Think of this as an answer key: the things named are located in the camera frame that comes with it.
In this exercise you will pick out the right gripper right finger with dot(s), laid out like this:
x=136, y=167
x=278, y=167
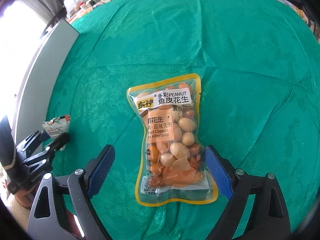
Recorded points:
x=269, y=218

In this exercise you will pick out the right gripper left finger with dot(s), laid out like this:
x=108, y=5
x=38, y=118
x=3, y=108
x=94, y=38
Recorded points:
x=62, y=207

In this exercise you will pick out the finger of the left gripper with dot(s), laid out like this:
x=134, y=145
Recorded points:
x=53, y=143
x=33, y=141

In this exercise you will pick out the small white snack packet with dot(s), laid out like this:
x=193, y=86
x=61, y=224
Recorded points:
x=57, y=126

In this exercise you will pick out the peanut bag yellow border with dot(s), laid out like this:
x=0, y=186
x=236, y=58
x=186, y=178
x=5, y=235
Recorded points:
x=172, y=166

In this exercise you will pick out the grey white board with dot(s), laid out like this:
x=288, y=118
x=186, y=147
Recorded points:
x=40, y=78

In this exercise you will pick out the white plastic bag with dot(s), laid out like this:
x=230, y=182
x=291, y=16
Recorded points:
x=70, y=5

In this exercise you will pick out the green embossed tablecloth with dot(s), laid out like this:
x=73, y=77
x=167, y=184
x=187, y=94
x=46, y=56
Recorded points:
x=159, y=80

